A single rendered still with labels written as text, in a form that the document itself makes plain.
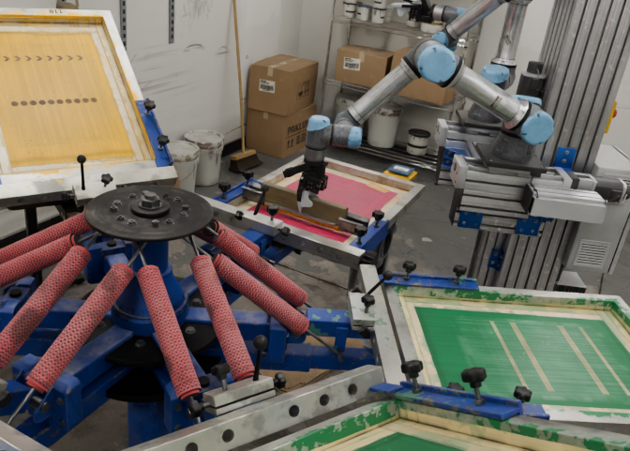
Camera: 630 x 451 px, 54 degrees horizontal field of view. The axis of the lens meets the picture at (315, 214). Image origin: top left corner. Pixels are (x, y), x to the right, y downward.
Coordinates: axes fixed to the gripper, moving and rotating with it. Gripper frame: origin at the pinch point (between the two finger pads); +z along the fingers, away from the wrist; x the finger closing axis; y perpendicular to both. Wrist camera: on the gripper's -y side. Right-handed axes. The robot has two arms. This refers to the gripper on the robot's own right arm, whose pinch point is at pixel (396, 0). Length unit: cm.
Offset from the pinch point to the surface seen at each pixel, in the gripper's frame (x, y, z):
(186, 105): 64, 120, 188
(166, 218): -194, 11, -25
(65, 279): -217, 18, -15
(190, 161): 24, 141, 152
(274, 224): -143, 41, -22
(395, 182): -57, 63, -32
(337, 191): -80, 62, -14
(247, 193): -116, 52, 6
